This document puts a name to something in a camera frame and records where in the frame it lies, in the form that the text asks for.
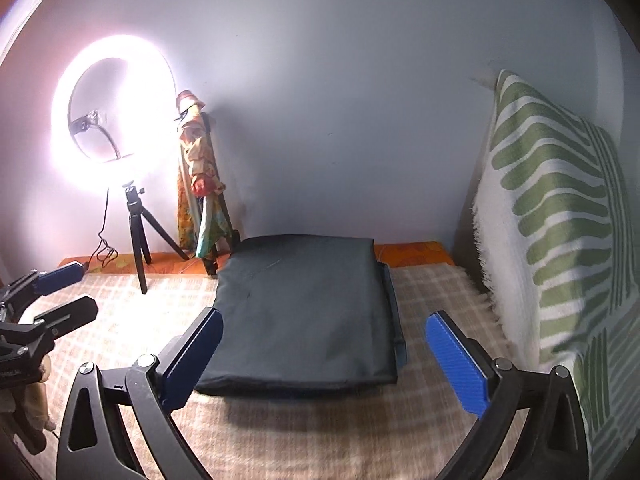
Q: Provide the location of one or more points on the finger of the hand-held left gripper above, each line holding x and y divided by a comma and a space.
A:
60, 278
75, 312

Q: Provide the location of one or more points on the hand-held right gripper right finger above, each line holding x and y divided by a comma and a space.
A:
457, 365

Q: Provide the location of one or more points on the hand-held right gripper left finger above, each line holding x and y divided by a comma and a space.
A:
195, 355

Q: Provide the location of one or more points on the black pants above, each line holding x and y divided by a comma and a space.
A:
305, 310

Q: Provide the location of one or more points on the person's left hand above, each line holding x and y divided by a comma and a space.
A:
42, 400

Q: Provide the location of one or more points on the black tripod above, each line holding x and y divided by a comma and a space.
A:
137, 230

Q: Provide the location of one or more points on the beige plaid blanket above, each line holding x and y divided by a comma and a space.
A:
300, 435

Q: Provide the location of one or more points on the green striped cushion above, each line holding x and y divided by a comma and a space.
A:
612, 390

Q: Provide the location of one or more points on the colourful folded umbrella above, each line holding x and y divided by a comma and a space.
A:
200, 185

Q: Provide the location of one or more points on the white green leaf-pattern pillow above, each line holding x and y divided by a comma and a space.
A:
545, 220

